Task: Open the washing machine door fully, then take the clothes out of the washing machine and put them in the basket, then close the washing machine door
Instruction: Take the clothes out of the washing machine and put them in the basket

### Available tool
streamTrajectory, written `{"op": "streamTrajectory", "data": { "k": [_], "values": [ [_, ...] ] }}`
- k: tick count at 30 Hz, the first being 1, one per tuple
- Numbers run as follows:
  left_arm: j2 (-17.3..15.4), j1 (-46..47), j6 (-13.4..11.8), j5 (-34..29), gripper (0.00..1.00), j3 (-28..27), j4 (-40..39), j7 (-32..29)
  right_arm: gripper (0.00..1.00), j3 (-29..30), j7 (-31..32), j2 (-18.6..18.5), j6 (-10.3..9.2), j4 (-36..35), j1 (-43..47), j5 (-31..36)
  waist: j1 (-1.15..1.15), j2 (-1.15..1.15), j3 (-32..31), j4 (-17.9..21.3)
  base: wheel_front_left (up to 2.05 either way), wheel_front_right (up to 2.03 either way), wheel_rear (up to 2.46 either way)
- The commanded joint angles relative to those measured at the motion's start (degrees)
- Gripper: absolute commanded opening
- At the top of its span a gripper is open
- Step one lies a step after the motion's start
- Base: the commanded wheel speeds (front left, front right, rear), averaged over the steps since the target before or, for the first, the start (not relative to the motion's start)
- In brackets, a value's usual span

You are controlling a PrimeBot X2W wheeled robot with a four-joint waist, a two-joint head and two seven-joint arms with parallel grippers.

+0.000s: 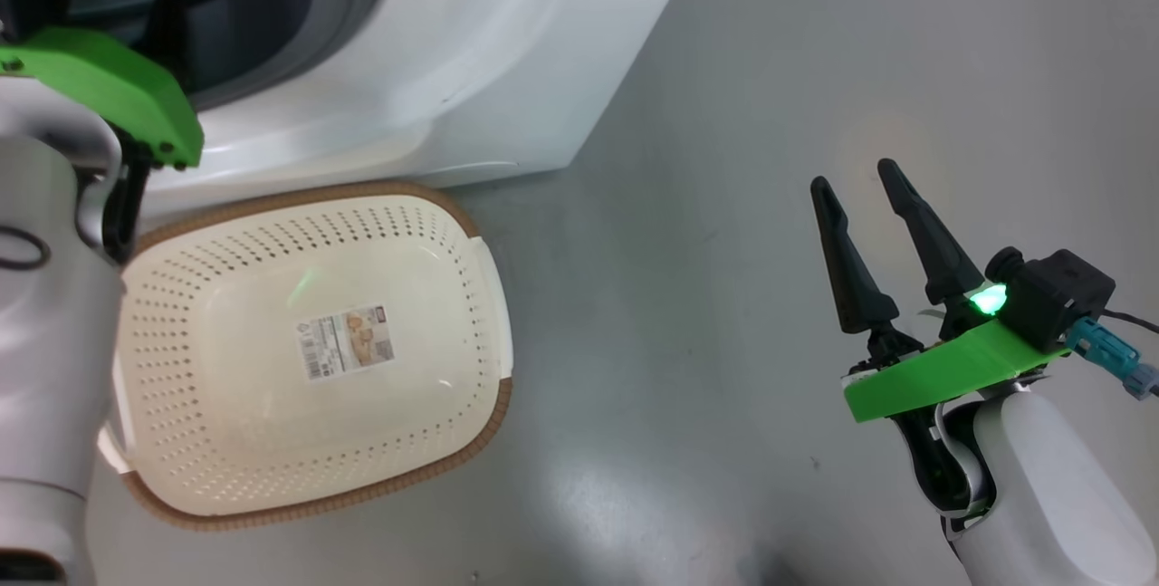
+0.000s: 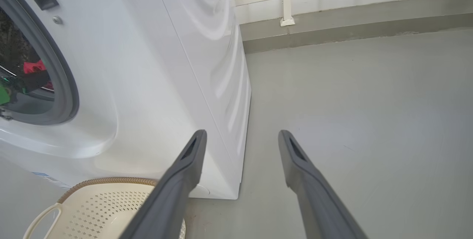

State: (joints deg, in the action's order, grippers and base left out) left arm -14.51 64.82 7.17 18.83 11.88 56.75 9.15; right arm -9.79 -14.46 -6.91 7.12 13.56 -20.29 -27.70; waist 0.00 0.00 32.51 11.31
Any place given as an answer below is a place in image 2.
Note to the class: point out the white front-load washing machine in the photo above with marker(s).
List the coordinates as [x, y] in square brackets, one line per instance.
[147, 84]

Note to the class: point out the grey rubber door gasket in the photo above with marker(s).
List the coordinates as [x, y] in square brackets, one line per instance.
[68, 95]

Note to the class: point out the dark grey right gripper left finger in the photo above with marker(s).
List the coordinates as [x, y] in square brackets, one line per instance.
[173, 191]

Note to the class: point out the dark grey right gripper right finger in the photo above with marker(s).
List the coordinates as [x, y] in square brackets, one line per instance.
[314, 194]

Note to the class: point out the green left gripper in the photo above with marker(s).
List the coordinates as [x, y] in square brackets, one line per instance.
[4, 93]

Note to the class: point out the blue energy label sticker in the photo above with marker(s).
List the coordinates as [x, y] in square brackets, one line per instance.
[50, 180]

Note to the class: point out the cream perforated laundry basket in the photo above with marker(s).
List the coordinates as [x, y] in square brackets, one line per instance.
[99, 209]

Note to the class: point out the steel perforated drum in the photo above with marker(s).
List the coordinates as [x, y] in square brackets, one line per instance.
[11, 47]

